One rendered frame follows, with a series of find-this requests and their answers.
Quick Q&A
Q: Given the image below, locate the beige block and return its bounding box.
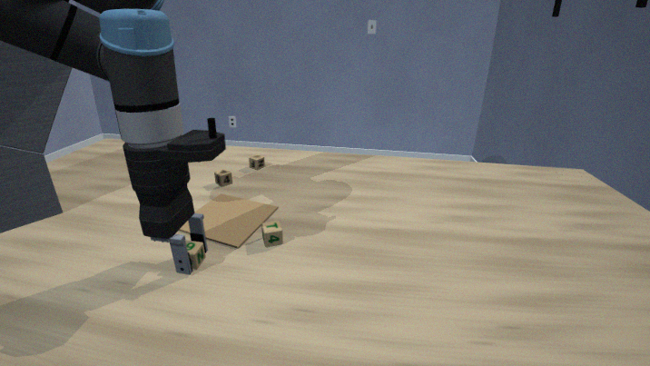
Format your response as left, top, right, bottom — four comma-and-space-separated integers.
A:
186, 241, 206, 270
249, 154, 265, 170
214, 169, 232, 187
261, 221, 283, 247

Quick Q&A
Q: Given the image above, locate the tan flat mat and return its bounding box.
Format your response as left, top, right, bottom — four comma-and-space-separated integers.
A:
195, 193, 279, 249

